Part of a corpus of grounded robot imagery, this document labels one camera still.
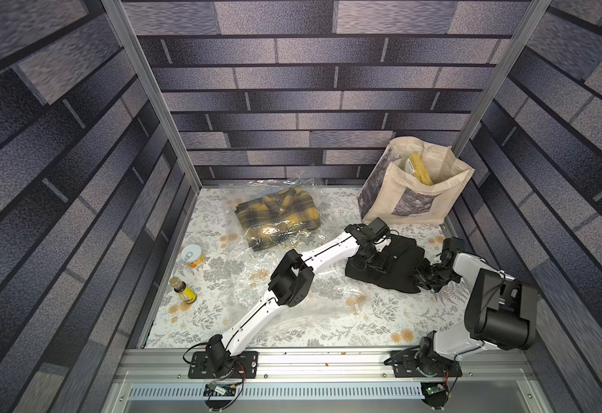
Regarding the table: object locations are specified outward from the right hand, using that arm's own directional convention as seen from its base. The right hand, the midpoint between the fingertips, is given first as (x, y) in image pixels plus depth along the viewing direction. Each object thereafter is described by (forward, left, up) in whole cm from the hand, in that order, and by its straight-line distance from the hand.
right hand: (411, 276), depth 92 cm
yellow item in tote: (+36, -3, +22) cm, 42 cm away
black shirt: (+1, +7, +6) cm, 10 cm away
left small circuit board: (-35, +63, 0) cm, 72 cm away
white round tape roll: (+5, +81, +7) cm, 82 cm away
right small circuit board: (-33, 0, -4) cm, 34 cm away
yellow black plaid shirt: (+23, +51, +5) cm, 56 cm away
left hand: (+1, +9, +4) cm, 10 cm away
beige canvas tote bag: (+23, +3, +26) cm, 35 cm away
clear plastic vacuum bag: (-11, +28, 0) cm, 30 cm away
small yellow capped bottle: (-12, +77, +9) cm, 78 cm away
